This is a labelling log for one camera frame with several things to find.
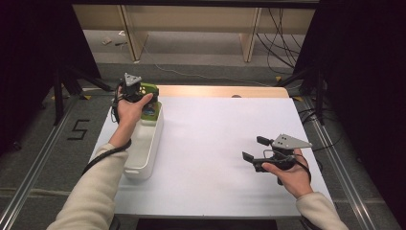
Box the beige wooden desk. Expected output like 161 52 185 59
72 4 316 63

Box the person's left hand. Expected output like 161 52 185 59
112 85 154 128

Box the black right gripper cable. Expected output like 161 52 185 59
293 154 324 186

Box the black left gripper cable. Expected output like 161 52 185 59
81 80 133 176

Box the green cartoon phone case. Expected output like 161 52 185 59
140 82 162 122

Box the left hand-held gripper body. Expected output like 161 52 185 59
119 72 151 104

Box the aluminium floor rail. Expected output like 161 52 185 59
302 95 378 230
0 95 81 230

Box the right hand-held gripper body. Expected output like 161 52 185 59
252 133 313 173

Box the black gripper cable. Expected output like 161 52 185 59
81 80 133 176
293 154 324 186

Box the black power cable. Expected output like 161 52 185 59
256 8 296 70
266 8 305 77

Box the black curtain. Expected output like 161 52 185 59
0 0 102 156
293 0 406 224

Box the person's right hand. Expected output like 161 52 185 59
261 148 315 199

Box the black metal stand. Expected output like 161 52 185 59
276 67 327 127
52 63 113 127

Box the white plastic storage bin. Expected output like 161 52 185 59
123 102 165 181

